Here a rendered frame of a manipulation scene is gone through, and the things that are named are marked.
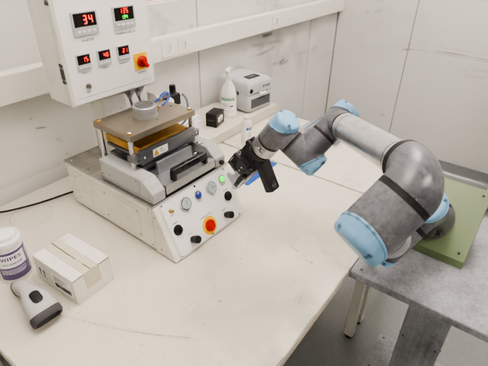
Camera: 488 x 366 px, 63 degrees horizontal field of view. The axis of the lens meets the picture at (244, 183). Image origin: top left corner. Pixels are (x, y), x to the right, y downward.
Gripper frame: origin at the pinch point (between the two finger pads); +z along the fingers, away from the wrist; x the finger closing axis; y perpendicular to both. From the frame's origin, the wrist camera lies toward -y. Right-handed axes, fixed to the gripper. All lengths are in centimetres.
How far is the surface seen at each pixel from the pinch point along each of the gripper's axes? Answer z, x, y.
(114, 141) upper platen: 5.0, 23.1, 35.0
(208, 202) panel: 5.1, 9.3, 1.9
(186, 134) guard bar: -3.2, 4.8, 23.5
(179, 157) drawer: -0.2, 10.7, 18.6
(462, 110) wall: 12, -230, -39
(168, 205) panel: 1.9, 24.1, 7.0
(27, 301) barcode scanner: 13, 66, 7
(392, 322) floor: 44, -62, -91
